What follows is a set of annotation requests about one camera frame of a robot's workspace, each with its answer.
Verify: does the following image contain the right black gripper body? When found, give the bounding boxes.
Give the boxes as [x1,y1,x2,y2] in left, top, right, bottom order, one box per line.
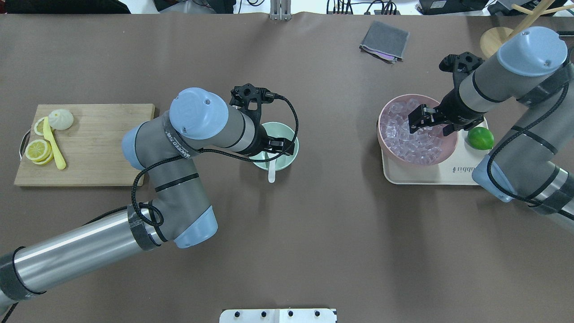
[437,89,476,131]

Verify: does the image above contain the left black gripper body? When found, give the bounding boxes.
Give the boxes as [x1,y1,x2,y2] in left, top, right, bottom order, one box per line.
[248,125,269,157]

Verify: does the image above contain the white ceramic spoon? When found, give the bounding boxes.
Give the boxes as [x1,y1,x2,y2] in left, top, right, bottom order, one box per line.
[267,154,287,183]

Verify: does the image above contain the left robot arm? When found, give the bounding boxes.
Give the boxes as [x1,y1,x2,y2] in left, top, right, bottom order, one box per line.
[1,84,297,314]

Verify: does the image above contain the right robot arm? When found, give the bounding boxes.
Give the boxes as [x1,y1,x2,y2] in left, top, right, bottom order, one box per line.
[408,26,574,230]

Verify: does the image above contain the mint green bowl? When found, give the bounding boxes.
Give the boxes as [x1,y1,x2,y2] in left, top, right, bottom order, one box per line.
[249,122,299,171]

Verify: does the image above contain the pink bowl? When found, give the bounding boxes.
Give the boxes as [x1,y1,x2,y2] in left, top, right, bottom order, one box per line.
[377,94,458,167]

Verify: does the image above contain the pile of clear ice cubes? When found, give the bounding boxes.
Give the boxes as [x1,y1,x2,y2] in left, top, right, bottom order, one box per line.
[380,99,444,165]

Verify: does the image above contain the green lime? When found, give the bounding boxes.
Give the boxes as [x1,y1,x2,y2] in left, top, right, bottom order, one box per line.
[467,127,495,150]

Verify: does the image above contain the cream plastic tray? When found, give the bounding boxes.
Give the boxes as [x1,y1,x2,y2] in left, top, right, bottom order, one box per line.
[378,109,488,185]

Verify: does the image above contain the wooden cup stand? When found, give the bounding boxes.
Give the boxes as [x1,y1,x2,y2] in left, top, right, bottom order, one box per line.
[480,0,574,58]

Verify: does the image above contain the grey folded cloth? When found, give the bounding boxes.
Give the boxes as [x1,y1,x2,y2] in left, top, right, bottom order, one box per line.
[359,21,410,64]

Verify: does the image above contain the wooden cutting board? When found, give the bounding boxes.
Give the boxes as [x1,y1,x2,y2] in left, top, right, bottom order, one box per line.
[14,104,155,187]

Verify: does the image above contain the white steamed bun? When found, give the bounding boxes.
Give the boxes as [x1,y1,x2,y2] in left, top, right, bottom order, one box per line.
[48,109,74,131]

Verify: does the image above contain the yellow plastic knife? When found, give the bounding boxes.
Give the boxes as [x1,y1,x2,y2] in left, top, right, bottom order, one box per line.
[43,117,66,170]

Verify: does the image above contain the bottom lemon slice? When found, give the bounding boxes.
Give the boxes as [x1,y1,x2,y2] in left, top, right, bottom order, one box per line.
[33,151,54,165]

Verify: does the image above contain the top lemon slice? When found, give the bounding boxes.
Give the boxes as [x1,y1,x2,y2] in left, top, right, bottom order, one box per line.
[25,139,52,162]

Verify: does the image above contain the lemon slice under knife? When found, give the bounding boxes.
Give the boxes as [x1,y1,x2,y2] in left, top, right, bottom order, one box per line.
[33,117,48,137]

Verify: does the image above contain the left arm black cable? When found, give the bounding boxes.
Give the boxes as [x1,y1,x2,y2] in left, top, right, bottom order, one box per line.
[83,93,300,227]

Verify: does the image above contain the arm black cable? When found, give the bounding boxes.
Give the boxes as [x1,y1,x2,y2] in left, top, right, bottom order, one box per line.
[487,81,570,202]
[83,93,300,227]

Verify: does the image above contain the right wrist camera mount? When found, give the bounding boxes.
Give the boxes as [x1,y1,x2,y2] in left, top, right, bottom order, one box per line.
[439,52,485,89]

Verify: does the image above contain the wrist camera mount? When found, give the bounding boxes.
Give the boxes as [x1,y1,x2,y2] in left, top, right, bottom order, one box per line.
[439,52,485,89]
[229,83,278,126]

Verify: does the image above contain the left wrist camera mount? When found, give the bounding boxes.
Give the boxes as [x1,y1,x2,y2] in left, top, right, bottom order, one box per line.
[229,83,278,126]

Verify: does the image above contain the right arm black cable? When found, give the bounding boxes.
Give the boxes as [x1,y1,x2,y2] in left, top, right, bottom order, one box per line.
[487,81,570,202]

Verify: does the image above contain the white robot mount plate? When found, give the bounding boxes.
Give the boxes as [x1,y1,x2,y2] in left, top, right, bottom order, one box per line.
[219,308,338,323]

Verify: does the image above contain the metal board handle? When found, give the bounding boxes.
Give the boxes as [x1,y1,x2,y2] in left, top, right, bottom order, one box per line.
[19,129,31,161]

